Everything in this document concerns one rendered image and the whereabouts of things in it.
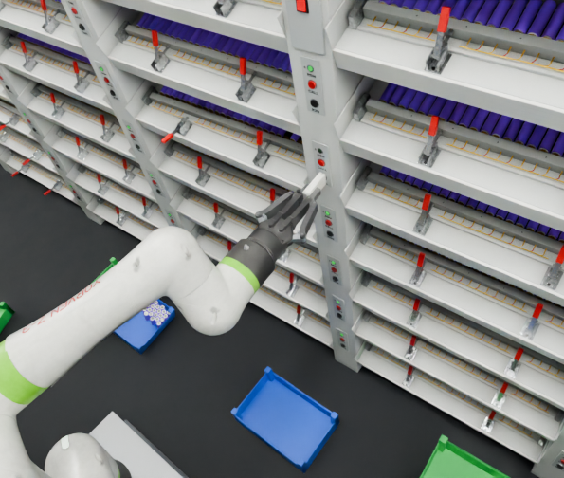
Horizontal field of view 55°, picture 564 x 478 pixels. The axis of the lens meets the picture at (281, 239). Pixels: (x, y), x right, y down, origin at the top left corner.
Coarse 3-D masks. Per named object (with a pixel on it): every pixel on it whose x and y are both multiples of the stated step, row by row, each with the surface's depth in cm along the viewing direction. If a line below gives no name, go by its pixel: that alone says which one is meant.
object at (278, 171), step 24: (144, 96) 153; (144, 120) 153; (168, 120) 150; (192, 144) 146; (216, 144) 141; (240, 144) 139; (264, 144) 137; (240, 168) 141; (264, 168) 134; (288, 168) 132
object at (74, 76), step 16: (0, 32) 184; (16, 32) 188; (0, 48) 186; (16, 48) 185; (32, 48) 179; (48, 48) 177; (16, 64) 182; (32, 64) 178; (48, 64) 175; (64, 64) 174; (80, 64) 168; (48, 80) 173; (64, 80) 171; (80, 80) 165; (96, 80) 166; (80, 96) 167; (96, 96) 163; (112, 112) 163
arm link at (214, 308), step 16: (224, 272) 101; (240, 272) 101; (208, 288) 96; (224, 288) 98; (240, 288) 100; (256, 288) 104; (176, 304) 98; (192, 304) 96; (208, 304) 96; (224, 304) 98; (240, 304) 100; (192, 320) 98; (208, 320) 97; (224, 320) 98
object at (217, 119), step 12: (156, 96) 152; (180, 108) 147; (192, 108) 146; (216, 120) 141; (228, 120) 140; (240, 132) 140; (252, 132) 136; (264, 132) 135; (276, 144) 134; (288, 144) 131; (300, 144) 130
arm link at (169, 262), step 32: (128, 256) 94; (160, 256) 91; (192, 256) 94; (96, 288) 93; (128, 288) 92; (160, 288) 93; (192, 288) 95; (64, 320) 92; (96, 320) 92; (128, 320) 96; (32, 352) 91; (64, 352) 92
